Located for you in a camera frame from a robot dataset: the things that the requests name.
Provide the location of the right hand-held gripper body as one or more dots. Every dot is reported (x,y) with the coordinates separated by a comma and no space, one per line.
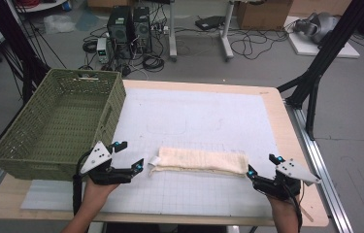
(294,172)

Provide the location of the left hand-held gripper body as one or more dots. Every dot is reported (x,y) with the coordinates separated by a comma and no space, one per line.
(96,157)

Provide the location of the green woven basket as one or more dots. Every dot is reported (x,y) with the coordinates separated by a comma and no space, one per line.
(63,119)

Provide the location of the cream towel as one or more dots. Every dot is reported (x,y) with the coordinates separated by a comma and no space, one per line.
(202,160)

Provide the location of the person's left hand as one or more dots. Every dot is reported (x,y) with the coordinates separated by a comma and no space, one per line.
(100,192)

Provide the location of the person's right hand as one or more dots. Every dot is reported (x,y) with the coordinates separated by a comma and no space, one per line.
(281,205)

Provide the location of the thin wooden stick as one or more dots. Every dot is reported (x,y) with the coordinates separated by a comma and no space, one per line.
(306,214)

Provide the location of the white grid mat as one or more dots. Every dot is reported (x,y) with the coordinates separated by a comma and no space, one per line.
(189,123)

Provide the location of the grey power supply unit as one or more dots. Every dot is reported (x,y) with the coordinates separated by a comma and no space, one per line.
(102,50)

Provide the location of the white floor board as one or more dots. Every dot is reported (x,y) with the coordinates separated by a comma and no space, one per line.
(309,48)

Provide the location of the black computer tower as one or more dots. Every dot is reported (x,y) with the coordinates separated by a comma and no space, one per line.
(120,30)
(142,29)

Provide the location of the black metal stand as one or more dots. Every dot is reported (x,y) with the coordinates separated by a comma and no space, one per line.
(328,55)
(24,58)

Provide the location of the white desk leg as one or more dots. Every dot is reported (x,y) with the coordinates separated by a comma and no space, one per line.
(226,35)
(172,32)

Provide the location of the clear plastic bag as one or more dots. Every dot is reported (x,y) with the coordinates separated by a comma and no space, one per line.
(58,24)

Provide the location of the grey rounded device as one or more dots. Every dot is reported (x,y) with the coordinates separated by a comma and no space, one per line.
(320,26)

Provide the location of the brown cardboard box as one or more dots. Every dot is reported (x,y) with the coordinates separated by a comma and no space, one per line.
(263,14)

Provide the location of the black flat device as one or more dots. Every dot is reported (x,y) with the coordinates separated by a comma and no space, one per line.
(209,22)

